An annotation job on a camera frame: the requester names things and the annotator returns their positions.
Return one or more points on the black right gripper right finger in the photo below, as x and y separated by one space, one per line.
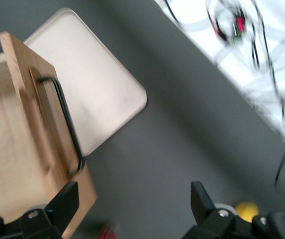
207 211

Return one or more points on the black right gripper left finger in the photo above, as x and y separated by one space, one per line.
64 204

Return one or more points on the yellow lemon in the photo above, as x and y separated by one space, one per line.
247 211

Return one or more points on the red cola bottle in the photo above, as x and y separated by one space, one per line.
108 231

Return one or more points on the beige plastic tray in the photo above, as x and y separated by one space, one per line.
95 82

